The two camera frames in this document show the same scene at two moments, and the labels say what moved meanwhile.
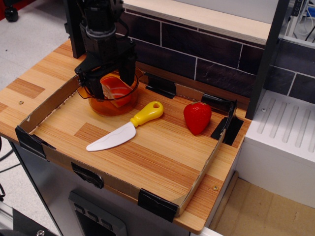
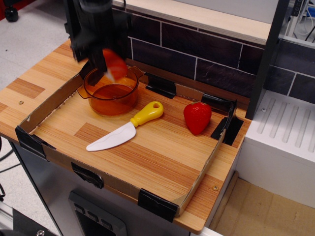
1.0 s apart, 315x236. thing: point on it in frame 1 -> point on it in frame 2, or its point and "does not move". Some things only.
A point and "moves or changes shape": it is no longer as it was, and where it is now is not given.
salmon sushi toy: (115, 91) moves or changes shape
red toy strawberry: (197, 115) does not move
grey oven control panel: (90, 220) does not move
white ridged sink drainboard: (277, 153) does not move
